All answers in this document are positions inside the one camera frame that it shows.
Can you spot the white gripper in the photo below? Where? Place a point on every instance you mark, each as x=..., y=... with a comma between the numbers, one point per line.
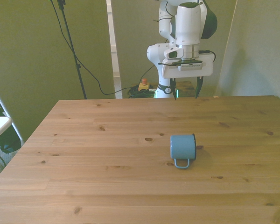
x=206, y=65

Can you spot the blue enamel mug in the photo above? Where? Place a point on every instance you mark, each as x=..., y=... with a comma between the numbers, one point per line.
x=182, y=148

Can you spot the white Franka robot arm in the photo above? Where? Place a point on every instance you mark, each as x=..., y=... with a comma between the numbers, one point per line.
x=187, y=25

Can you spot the yellow emergency stop button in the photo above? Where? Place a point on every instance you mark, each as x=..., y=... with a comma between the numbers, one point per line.
x=144, y=86

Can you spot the black tripod stand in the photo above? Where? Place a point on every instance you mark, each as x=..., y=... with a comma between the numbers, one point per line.
x=71, y=46

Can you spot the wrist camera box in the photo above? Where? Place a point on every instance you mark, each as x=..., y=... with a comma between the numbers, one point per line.
x=191, y=67

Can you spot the white door frame strip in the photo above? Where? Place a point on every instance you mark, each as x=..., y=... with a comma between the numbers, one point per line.
x=113, y=46

